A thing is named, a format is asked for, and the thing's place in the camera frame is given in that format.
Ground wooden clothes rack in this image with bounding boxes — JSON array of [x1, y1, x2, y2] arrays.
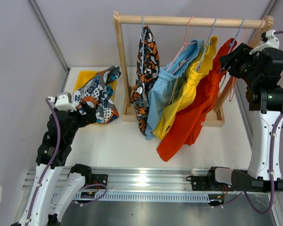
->
[[113, 11, 274, 122]]

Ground pink wire hanger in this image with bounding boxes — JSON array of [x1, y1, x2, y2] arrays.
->
[[166, 16, 195, 73], [229, 18, 265, 102]]

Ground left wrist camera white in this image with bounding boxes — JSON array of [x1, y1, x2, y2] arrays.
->
[[48, 92, 77, 112]]

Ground pink wire hanger on rack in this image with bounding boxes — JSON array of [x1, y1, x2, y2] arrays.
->
[[166, 16, 195, 73]]

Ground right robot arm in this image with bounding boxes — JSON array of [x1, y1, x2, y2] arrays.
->
[[206, 43, 283, 193]]

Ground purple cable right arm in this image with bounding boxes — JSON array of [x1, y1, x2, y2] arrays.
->
[[242, 30, 283, 215]]

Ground slotted cable duct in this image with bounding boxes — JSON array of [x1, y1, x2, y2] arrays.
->
[[32, 191, 210, 202]]

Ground yellow plastic tray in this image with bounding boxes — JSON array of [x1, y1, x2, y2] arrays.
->
[[73, 70, 118, 125]]

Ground black orange camouflage shorts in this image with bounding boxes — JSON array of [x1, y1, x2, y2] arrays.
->
[[130, 25, 160, 135]]

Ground blue wire hanger far left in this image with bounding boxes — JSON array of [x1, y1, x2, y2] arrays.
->
[[141, 15, 146, 74]]

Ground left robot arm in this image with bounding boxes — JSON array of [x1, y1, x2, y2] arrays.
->
[[14, 103, 96, 226]]

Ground aluminium mounting rail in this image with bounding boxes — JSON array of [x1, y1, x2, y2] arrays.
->
[[22, 168, 262, 190]]

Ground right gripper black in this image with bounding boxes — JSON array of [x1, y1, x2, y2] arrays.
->
[[219, 43, 261, 86]]

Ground yellow shorts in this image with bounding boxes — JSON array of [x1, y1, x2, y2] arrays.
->
[[153, 36, 218, 139]]

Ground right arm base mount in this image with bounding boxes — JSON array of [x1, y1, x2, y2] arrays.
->
[[186, 172, 224, 192]]

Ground orange red shorts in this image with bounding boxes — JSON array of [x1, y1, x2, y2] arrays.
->
[[157, 38, 237, 161]]

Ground light blue shorts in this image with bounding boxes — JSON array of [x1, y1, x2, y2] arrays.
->
[[145, 40, 204, 140]]

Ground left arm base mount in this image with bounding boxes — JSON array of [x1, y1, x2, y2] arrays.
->
[[65, 173, 108, 190]]

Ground blue patterned print shorts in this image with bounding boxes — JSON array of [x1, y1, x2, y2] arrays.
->
[[72, 65, 122, 125]]

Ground aluminium frame post left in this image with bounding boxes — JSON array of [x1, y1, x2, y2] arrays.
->
[[26, 0, 70, 74]]

